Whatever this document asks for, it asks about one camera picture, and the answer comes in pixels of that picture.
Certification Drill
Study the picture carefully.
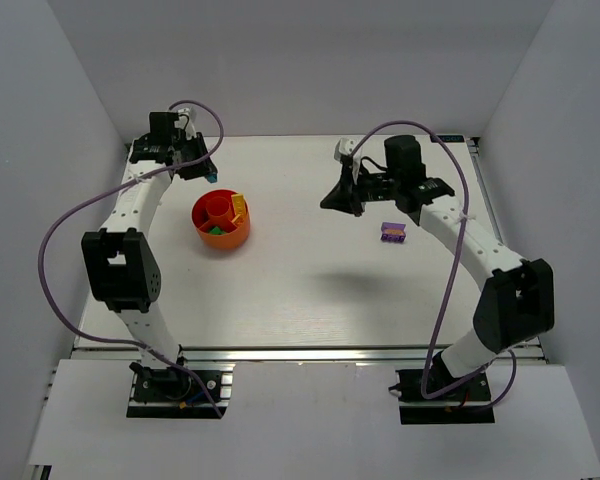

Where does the right blue corner label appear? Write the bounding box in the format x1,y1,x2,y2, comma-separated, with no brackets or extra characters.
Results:
430,135,466,143

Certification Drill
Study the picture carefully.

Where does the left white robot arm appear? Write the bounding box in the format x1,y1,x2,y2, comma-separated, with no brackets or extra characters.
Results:
81,107,218,369

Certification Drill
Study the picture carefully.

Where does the aluminium table front rail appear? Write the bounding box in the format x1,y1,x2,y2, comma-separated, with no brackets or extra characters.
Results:
71,343,546,363

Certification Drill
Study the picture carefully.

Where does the orange round divided container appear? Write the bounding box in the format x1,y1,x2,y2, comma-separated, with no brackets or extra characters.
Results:
191,189,251,250

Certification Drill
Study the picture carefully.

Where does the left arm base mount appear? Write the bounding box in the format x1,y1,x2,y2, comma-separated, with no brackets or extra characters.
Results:
126,362,220,420

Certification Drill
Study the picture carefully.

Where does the long yellow lego plate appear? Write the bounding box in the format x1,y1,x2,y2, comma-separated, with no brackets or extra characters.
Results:
231,193,247,218

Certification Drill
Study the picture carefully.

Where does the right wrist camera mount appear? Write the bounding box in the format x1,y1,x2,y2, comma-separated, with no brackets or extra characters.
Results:
334,137,361,184

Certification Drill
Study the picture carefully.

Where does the green lego brick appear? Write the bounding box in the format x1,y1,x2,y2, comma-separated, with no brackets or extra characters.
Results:
209,226,226,236

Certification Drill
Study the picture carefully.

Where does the purple cable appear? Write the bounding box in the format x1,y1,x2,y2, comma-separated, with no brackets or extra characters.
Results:
349,119,519,412
37,98,226,417

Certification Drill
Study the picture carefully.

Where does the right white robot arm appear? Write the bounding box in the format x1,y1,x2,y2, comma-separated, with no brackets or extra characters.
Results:
320,135,555,400

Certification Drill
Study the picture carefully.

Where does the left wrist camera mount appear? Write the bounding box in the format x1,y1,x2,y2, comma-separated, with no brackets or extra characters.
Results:
174,107,197,140

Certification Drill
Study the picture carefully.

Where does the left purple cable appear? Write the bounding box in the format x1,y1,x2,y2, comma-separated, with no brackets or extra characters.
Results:
37,98,226,417

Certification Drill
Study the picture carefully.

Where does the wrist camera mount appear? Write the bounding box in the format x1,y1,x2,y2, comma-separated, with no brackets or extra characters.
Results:
174,107,197,140
334,137,361,184

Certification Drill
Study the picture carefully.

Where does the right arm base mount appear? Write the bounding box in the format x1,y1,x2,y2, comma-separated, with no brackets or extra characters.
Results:
388,369,495,426

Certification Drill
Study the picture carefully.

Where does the purple lego plate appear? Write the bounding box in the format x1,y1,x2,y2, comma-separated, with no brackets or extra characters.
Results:
381,222,406,244

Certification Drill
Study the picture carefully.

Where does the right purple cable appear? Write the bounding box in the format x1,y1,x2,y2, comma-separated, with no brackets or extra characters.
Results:
349,119,519,412

